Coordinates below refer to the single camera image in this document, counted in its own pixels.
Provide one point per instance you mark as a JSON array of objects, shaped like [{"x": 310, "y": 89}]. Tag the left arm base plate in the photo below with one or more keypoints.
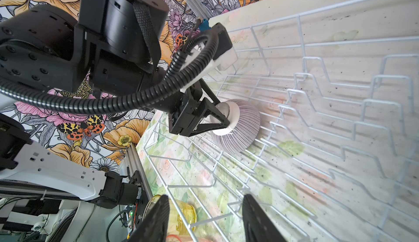
[{"x": 137, "y": 202}]

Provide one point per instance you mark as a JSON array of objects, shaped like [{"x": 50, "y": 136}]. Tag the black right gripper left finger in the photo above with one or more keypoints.
[{"x": 155, "y": 224}]

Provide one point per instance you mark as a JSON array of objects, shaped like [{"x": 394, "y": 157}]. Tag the amber glass cup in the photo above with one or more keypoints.
[{"x": 182, "y": 217}]

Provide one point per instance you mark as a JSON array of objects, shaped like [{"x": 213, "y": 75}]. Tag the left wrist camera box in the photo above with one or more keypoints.
[{"x": 225, "y": 55}]

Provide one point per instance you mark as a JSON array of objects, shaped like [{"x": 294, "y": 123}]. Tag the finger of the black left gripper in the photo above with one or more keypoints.
[
  {"x": 208, "y": 91},
  {"x": 206, "y": 109}
]

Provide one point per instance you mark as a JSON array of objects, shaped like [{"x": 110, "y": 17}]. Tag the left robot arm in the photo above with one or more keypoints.
[{"x": 105, "y": 61}]

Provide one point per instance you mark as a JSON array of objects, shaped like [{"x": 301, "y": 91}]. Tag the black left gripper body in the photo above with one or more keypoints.
[{"x": 185, "y": 111}]

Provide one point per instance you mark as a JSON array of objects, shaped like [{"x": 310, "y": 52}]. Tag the white wire dish rack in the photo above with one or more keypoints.
[{"x": 336, "y": 159}]

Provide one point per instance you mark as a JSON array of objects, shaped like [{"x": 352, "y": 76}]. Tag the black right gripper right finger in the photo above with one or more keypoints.
[{"x": 257, "y": 226}]

